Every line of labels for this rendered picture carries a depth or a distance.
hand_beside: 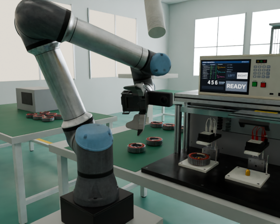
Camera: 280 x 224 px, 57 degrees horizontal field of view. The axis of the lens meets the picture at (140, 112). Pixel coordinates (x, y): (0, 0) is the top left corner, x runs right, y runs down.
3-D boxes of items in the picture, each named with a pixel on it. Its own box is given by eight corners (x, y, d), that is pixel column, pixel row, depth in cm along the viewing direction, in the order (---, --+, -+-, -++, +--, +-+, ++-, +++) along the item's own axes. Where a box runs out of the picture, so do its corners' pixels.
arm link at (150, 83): (134, 78, 108) (139, 98, 110) (130, 83, 98) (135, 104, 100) (153, 74, 106) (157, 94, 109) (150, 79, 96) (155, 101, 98)
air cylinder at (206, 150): (215, 160, 139) (216, 150, 138) (202, 157, 143) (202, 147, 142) (219, 157, 142) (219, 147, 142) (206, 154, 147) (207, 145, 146)
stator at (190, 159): (205, 168, 124) (206, 160, 123) (184, 163, 130) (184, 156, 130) (213, 161, 133) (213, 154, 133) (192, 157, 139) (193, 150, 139)
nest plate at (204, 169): (205, 173, 122) (206, 170, 121) (178, 165, 131) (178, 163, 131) (218, 164, 133) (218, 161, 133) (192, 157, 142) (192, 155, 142)
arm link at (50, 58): (80, 166, 89) (6, 3, 72) (71, 154, 102) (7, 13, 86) (111, 150, 93) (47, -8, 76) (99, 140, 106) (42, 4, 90)
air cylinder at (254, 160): (263, 171, 123) (264, 160, 122) (247, 167, 128) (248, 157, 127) (266, 168, 127) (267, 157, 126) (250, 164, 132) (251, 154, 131)
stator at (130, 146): (139, 154, 153) (139, 148, 152) (123, 151, 159) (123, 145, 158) (149, 150, 162) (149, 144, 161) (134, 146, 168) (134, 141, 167)
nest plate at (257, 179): (260, 188, 106) (260, 185, 106) (224, 178, 116) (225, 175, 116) (270, 176, 118) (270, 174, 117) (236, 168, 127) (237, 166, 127)
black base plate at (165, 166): (286, 220, 88) (286, 214, 88) (141, 172, 128) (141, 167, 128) (307, 176, 123) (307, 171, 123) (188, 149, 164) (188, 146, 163)
